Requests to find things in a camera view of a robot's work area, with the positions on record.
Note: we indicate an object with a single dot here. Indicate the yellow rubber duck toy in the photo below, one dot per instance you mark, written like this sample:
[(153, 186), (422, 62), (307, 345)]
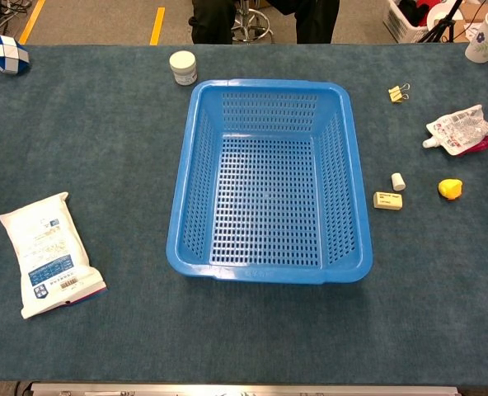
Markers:
[(450, 189)]

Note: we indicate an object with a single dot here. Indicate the teal felt table cloth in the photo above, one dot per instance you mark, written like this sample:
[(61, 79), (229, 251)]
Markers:
[(104, 144)]

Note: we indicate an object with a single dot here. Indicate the person in black trousers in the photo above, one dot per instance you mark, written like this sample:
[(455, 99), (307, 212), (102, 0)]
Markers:
[(211, 20)]

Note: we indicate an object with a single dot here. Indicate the blue perforated plastic basket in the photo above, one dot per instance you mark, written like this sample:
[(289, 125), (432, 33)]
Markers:
[(268, 270)]

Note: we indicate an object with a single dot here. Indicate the white lidded jar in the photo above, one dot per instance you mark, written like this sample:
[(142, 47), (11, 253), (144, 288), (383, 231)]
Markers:
[(183, 68)]

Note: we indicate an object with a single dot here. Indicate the chrome stool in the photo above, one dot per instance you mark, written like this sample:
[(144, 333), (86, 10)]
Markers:
[(252, 22)]

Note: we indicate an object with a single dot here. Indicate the white blue snack bag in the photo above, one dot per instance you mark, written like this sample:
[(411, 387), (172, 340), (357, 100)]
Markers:
[(46, 255)]

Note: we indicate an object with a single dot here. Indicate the black tripod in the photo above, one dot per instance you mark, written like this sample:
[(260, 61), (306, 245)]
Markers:
[(439, 26)]

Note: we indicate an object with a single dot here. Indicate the flower print paper cup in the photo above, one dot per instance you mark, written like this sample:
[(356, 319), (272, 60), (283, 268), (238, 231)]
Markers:
[(484, 39)]

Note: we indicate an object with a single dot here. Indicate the white laundry basket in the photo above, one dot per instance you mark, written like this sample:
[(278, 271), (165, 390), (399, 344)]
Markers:
[(398, 26)]

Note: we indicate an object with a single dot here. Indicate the brown cardboard box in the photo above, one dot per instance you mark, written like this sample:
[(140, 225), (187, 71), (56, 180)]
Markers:
[(472, 12)]

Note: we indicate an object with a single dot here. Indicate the aluminium frame rail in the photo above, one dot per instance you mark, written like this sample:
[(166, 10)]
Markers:
[(244, 389)]

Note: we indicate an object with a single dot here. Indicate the blue white snake puzzle ball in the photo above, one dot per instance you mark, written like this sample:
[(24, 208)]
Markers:
[(7, 54)]

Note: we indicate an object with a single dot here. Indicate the white spouted drink pouch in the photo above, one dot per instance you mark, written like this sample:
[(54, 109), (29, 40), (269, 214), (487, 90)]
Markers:
[(460, 130)]

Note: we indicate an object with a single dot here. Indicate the yellow binder clip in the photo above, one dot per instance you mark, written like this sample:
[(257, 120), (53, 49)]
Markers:
[(395, 95)]

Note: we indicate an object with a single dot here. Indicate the cream yellow eraser block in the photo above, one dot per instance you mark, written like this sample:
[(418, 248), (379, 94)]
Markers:
[(388, 201)]

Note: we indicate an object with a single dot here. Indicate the small white cylinder stopper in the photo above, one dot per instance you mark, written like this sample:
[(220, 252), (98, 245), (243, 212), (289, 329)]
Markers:
[(398, 182)]

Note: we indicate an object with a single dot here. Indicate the yellow floor tape strip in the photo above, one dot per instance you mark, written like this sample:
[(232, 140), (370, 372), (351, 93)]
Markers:
[(158, 25), (31, 20)]

